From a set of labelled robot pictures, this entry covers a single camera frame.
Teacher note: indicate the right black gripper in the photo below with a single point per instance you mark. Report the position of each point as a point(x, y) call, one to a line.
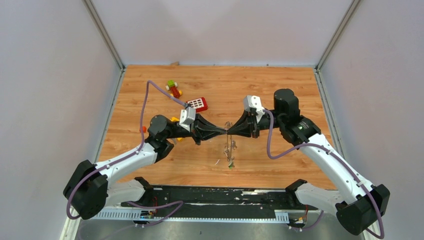
point(240, 128)

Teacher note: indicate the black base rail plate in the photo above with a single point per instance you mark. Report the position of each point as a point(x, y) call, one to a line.
point(223, 203)

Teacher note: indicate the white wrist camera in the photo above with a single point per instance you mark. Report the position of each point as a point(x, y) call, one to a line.
point(187, 116)
point(253, 102)

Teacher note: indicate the small orange cube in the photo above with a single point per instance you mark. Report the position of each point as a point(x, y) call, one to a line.
point(143, 129)

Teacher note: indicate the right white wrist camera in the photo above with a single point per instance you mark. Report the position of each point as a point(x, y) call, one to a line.
point(253, 102)

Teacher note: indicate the lego car toy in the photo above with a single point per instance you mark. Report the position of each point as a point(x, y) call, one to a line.
point(172, 88)

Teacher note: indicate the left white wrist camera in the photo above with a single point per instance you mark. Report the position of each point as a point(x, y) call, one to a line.
point(187, 116)

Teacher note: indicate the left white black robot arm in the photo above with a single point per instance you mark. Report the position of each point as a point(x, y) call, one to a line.
point(93, 186)

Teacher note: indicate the red lego window brick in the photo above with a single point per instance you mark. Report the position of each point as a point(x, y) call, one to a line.
point(199, 104)

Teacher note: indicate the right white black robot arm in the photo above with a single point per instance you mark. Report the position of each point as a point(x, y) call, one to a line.
point(357, 203)

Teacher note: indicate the yellow triangular toy piece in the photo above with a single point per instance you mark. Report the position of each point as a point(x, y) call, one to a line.
point(177, 131)

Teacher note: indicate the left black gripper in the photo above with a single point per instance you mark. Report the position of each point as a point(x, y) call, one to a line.
point(197, 129)

